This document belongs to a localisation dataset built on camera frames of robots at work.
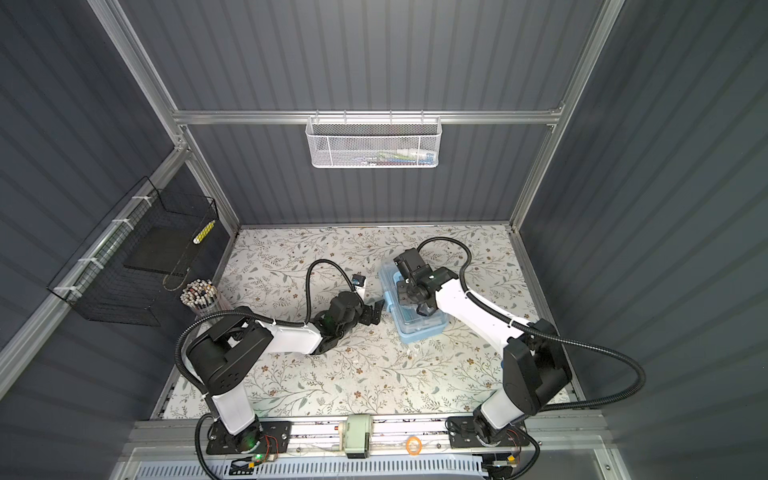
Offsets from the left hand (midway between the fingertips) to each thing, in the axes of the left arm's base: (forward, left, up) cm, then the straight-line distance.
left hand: (373, 298), depth 93 cm
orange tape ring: (-39, -8, -5) cm, 40 cm away
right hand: (-3, -12, +6) cm, 13 cm away
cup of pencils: (-4, +46, +11) cm, 47 cm away
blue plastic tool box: (-12, -10, +4) cm, 16 cm away
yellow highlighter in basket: (+11, +46, +21) cm, 51 cm away
